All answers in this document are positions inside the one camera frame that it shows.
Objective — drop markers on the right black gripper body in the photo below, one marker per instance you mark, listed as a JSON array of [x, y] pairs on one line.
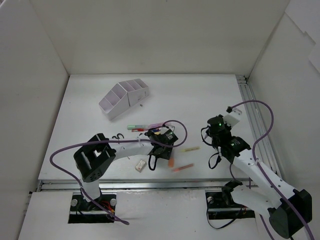
[[211, 140]]

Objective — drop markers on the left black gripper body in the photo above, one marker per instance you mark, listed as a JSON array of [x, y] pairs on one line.
[[155, 136]]

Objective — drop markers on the slim yellow highlighter pen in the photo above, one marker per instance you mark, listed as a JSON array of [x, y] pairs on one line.
[[190, 149]]

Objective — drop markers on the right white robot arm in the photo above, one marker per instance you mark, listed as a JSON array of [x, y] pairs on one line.
[[287, 209]]

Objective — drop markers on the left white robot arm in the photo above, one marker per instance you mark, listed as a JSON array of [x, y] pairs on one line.
[[93, 160]]

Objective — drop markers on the pink purple highlighter marker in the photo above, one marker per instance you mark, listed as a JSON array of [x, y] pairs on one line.
[[156, 125]]

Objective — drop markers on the orange capped marker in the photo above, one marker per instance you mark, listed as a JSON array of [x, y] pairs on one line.
[[171, 163]]

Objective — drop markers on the slim orange highlighter pen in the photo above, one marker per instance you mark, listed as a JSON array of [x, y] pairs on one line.
[[182, 168]]

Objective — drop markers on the red gel pen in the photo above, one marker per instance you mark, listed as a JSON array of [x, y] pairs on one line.
[[139, 130]]

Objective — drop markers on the green highlighter marker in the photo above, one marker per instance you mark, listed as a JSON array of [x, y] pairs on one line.
[[139, 126]]

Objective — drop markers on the white pink desk organizer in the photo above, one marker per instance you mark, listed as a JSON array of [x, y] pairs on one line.
[[122, 96]]

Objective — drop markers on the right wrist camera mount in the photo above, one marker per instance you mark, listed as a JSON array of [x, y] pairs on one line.
[[232, 116]]

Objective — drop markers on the aluminium rail frame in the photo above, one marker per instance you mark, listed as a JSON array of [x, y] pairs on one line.
[[187, 100]]

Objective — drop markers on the black handled scissors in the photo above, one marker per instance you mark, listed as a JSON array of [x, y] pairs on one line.
[[118, 136]]

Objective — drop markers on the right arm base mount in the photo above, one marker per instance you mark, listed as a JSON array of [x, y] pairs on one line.
[[218, 209]]

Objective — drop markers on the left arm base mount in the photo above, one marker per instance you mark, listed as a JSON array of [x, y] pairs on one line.
[[83, 212]]

